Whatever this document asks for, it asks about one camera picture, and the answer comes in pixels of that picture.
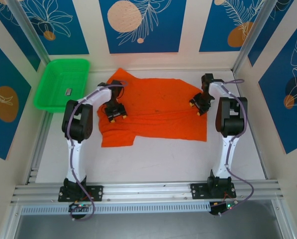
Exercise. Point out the orange t-shirt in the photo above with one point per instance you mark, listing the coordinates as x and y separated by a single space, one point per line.
158 124

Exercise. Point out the green plastic basket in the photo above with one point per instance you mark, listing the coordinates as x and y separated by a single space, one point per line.
58 74

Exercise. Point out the right black-white robot arm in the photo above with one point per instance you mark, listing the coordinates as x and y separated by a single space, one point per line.
230 122

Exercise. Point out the left black-white robot arm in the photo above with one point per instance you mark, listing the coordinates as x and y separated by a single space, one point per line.
77 124

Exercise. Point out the small black basket label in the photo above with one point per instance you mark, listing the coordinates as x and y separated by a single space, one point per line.
68 92

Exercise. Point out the grey metal shelf sheet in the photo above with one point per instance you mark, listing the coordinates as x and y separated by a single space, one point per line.
148 226

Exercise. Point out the aluminium side rail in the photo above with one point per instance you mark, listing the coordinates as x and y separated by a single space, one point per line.
36 161
239 87

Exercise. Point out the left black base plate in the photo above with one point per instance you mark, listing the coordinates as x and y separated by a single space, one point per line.
96 193

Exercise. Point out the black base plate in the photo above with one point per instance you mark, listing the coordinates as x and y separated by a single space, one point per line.
198 190
96 193

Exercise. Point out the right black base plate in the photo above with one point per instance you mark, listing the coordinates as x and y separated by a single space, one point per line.
198 190

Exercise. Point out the long aluminium mounting rail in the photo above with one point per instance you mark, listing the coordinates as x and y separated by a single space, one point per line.
148 191

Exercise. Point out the aluminium corner post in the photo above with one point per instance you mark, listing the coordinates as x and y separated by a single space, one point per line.
251 37
37 42

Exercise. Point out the aluminium frame bar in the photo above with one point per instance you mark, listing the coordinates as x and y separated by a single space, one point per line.
10 224
285 224

